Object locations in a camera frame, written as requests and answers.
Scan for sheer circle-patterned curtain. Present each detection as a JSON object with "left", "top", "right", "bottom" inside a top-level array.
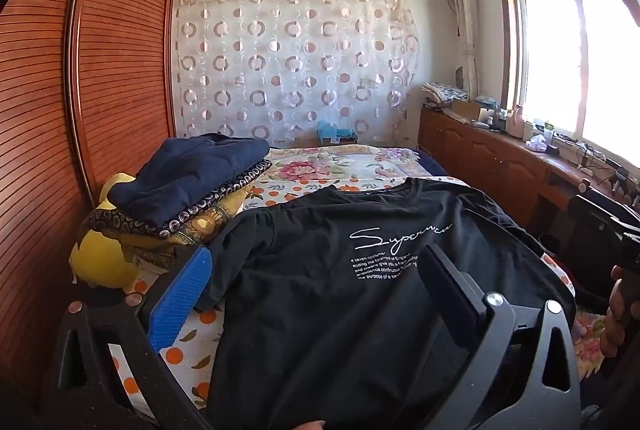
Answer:
[{"left": 172, "top": 0, "right": 422, "bottom": 149}]

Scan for yellow plush toy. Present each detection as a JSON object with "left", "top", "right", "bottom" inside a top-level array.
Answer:
[{"left": 69, "top": 172, "right": 142, "bottom": 297}]

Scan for wood-framed window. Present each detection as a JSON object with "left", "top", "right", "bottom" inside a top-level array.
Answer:
[{"left": 495, "top": 0, "right": 640, "bottom": 167}]

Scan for yellow sunflower-patterned cloth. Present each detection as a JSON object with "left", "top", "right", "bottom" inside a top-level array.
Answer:
[{"left": 120, "top": 187, "right": 257, "bottom": 272}]

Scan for navy bed sheet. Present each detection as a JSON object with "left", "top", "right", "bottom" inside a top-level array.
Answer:
[{"left": 414, "top": 149, "right": 452, "bottom": 180}]

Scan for wooden louvered wardrobe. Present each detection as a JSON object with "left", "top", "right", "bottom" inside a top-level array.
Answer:
[{"left": 0, "top": 0, "right": 184, "bottom": 413}]

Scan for stack of folded cloths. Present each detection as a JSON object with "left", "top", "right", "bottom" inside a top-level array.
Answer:
[{"left": 422, "top": 81, "right": 471, "bottom": 104}]

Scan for black printed t-shirt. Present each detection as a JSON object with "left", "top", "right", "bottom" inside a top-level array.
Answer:
[{"left": 202, "top": 177, "right": 577, "bottom": 430}]

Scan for orange-print bed sheet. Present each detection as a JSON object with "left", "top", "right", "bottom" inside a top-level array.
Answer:
[{"left": 107, "top": 170, "right": 571, "bottom": 416}]

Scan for person's right hand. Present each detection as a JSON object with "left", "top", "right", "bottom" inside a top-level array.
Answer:
[{"left": 602, "top": 264, "right": 640, "bottom": 361}]

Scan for folded navy clothes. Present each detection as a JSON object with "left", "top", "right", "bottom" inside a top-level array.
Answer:
[{"left": 107, "top": 132, "right": 271, "bottom": 228}]

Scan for pink bottle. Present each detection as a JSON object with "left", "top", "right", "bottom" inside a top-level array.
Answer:
[{"left": 505, "top": 105, "right": 526, "bottom": 139}]

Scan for dark circle-patterned folded cloth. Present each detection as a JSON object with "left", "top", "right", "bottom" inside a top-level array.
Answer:
[{"left": 82, "top": 160, "right": 274, "bottom": 241}]

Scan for blue toy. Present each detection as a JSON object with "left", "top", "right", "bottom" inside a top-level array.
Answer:
[{"left": 317, "top": 120, "right": 359, "bottom": 146}]

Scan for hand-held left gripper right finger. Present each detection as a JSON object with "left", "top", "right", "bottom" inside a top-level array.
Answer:
[{"left": 420, "top": 244, "right": 584, "bottom": 430}]

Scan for low wooden cabinet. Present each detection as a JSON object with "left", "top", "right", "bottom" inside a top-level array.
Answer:
[{"left": 417, "top": 106, "right": 640, "bottom": 233}]

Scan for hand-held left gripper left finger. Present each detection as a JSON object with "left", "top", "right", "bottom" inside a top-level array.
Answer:
[{"left": 42, "top": 244, "right": 216, "bottom": 430}]

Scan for floral blanket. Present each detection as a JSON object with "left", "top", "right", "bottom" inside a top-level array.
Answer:
[{"left": 257, "top": 144, "right": 616, "bottom": 366}]

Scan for cardboard box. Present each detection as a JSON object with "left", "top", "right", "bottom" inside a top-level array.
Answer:
[{"left": 450, "top": 97, "right": 484, "bottom": 124}]

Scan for white window curtain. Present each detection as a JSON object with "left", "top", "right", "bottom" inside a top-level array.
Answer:
[{"left": 447, "top": 0, "right": 482, "bottom": 102}]

